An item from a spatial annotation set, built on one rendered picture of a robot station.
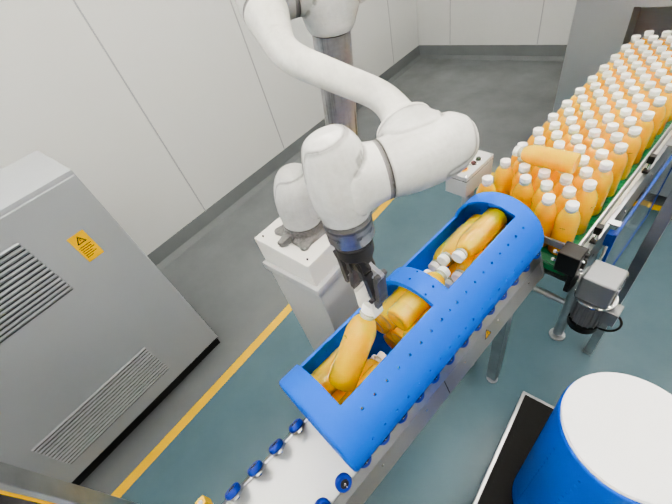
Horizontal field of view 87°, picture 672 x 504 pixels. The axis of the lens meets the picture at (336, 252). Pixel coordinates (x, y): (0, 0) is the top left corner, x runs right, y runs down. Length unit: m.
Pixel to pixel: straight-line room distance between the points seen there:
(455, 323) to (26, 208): 1.66
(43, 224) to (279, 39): 1.38
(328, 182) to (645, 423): 0.89
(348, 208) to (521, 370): 1.83
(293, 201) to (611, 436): 1.04
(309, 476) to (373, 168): 0.86
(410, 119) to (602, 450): 0.82
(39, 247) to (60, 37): 1.64
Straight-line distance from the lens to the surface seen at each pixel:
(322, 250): 1.29
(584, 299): 1.63
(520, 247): 1.17
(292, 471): 1.16
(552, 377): 2.28
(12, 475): 1.13
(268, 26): 0.84
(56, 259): 1.97
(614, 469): 1.05
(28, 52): 3.12
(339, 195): 0.54
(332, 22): 1.00
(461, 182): 1.56
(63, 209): 1.90
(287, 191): 1.20
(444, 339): 0.97
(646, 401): 1.14
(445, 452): 2.06
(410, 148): 0.57
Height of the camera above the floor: 2.00
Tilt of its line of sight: 44 degrees down
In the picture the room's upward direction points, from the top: 18 degrees counter-clockwise
